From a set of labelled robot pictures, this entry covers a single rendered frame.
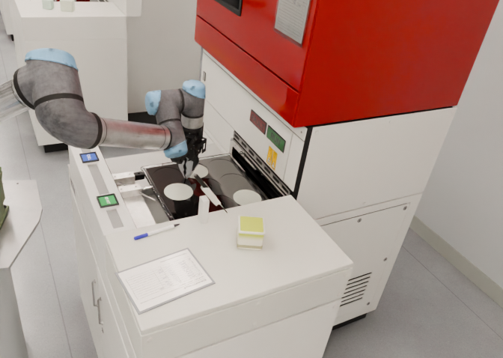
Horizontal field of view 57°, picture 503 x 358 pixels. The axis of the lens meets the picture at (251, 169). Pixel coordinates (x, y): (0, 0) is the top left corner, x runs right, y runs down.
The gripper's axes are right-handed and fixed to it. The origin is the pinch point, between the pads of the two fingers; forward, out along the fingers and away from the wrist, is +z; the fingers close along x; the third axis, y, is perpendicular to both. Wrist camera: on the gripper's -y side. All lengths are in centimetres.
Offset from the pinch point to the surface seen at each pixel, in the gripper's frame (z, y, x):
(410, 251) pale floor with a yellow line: 91, 130, -88
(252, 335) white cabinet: 12, -40, -48
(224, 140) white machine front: 2.9, 36.7, 3.9
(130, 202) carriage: 3.3, -20.2, 8.5
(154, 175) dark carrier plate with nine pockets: 1.4, -4.6, 10.1
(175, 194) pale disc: 1.3, -9.7, -2.4
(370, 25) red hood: -62, 18, -47
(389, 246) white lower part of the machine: 37, 55, -75
